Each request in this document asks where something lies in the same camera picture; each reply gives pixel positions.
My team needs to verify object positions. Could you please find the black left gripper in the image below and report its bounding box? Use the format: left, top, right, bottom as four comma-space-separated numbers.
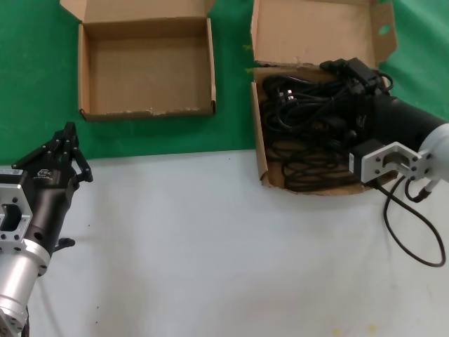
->
10, 121, 95, 256

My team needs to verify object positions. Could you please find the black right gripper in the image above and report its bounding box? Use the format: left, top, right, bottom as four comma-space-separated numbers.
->
320, 57, 449, 155

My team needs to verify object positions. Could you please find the larger brown cardboard box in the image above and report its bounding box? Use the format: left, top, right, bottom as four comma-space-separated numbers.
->
249, 0, 406, 194

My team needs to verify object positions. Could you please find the smaller brown cardboard box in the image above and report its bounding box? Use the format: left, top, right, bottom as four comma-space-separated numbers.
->
59, 0, 217, 123

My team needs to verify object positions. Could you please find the green table cloth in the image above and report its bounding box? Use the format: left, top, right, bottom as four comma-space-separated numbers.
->
0, 0, 449, 161

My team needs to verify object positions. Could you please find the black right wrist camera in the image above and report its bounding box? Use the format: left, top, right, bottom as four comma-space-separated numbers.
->
349, 138, 383, 176

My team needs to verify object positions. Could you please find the aluminium left wrist camera mount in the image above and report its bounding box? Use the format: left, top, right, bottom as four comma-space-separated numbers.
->
0, 167, 35, 253

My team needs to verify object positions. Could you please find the aluminium wrist camera mount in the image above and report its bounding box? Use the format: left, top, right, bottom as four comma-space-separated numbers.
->
359, 140, 433, 186
0, 167, 35, 253

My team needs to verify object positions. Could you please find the aluminium right wrist camera mount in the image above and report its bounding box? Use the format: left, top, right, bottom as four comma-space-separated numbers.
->
359, 140, 433, 186

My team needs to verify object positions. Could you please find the small black cable connector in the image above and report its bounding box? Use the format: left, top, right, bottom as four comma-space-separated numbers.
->
52, 237, 76, 252

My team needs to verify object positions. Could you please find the thin black camera cable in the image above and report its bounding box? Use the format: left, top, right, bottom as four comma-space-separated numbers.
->
370, 175, 443, 270

